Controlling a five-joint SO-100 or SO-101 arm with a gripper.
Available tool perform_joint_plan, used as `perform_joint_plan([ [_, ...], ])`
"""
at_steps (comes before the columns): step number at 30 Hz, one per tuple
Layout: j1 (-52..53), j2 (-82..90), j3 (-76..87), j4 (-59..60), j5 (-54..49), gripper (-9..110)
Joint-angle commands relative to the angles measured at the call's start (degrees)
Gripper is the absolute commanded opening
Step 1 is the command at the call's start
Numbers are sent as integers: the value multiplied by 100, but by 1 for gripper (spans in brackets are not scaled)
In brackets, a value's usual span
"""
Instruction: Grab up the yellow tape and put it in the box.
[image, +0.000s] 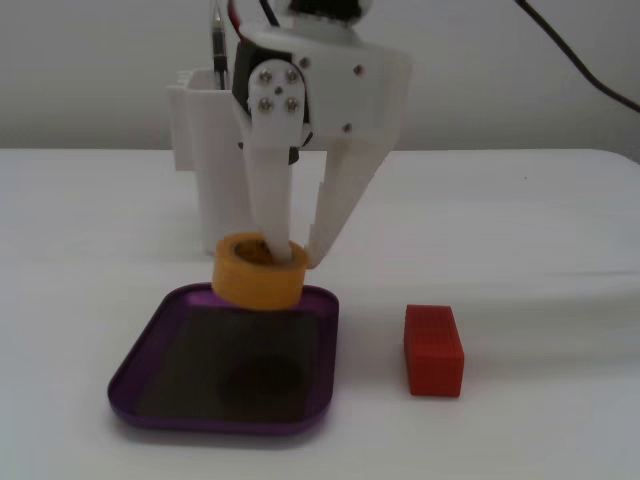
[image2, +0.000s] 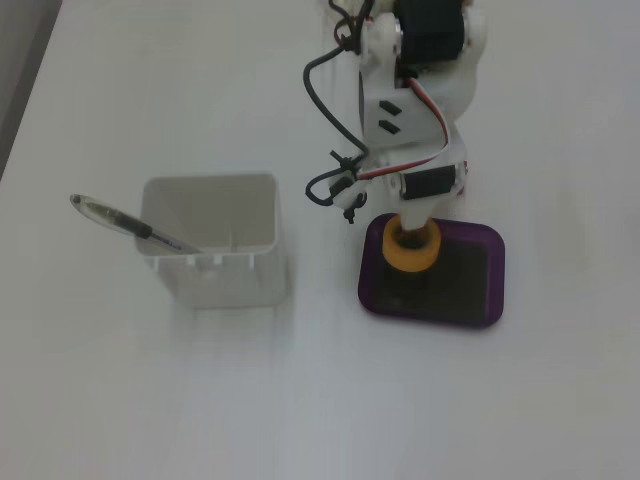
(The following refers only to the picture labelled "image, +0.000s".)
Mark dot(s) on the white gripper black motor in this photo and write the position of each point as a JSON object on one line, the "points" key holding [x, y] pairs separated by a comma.
{"points": [[345, 95]]}

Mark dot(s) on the black clear ballpoint pen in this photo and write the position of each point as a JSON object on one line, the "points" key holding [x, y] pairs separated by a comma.
{"points": [[220, 50]]}

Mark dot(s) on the red rectangular block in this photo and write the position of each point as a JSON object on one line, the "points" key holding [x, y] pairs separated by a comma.
{"points": [[432, 355]]}

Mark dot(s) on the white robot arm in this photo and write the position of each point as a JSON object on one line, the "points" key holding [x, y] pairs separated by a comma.
{"points": [[325, 12]]}

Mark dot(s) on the yellow tape roll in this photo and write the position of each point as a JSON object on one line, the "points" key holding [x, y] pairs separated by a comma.
{"points": [[255, 290]]}

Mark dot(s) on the purple tray with black inlay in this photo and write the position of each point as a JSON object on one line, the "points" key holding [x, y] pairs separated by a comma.
{"points": [[150, 400]]}

